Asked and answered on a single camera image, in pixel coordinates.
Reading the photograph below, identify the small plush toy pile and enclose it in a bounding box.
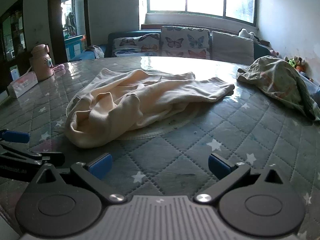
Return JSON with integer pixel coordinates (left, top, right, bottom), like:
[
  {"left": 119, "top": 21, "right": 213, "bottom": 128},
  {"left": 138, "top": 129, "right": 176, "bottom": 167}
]
[{"left": 284, "top": 56, "right": 306, "bottom": 72}]

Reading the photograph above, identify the cream white shirt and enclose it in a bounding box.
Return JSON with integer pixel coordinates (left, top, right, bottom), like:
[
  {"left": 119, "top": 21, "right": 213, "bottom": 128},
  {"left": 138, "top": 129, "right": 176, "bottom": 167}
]
[{"left": 65, "top": 68, "right": 235, "bottom": 148}]

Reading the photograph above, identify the white plush toy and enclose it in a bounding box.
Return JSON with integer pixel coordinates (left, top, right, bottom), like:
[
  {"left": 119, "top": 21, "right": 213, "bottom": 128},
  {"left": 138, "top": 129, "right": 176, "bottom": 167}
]
[{"left": 238, "top": 28, "right": 259, "bottom": 42}]

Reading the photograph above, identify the green patterned garment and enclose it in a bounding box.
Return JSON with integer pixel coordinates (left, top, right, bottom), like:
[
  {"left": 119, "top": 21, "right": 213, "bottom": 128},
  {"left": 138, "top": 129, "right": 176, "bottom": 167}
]
[{"left": 236, "top": 56, "right": 319, "bottom": 122}]

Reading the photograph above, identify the upright butterfly print cushion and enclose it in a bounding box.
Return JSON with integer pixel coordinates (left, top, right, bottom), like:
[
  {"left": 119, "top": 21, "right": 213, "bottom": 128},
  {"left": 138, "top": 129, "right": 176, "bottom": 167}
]
[{"left": 161, "top": 26, "right": 210, "bottom": 60}]

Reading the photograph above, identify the dark blue sofa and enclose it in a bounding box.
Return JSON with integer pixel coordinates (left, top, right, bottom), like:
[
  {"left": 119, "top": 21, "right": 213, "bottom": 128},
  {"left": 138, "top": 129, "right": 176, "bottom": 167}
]
[{"left": 70, "top": 29, "right": 272, "bottom": 62}]

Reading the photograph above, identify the pink hair clip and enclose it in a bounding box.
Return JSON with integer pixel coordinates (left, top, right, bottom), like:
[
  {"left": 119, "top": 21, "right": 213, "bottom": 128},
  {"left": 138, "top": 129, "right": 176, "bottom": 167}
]
[{"left": 51, "top": 63, "right": 65, "bottom": 73}]

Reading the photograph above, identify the plain grey cushion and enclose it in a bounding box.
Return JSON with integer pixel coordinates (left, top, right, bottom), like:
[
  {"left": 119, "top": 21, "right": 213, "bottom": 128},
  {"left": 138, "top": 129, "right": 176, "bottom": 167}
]
[{"left": 211, "top": 31, "right": 254, "bottom": 66}]

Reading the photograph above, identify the lying butterfly print cushion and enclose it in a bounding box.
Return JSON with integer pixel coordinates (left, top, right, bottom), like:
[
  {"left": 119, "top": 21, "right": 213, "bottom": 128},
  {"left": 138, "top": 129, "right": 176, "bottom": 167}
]
[{"left": 111, "top": 33, "right": 160, "bottom": 57}]

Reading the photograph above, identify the dark wooden cabinet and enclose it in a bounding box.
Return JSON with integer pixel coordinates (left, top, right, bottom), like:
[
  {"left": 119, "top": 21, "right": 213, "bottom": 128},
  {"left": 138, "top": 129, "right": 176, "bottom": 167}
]
[{"left": 1, "top": 0, "right": 30, "bottom": 88}]

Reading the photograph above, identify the pink tissue box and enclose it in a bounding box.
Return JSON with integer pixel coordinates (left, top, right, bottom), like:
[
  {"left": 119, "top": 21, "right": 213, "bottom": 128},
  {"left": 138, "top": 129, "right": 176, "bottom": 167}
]
[{"left": 8, "top": 71, "right": 38, "bottom": 99}]

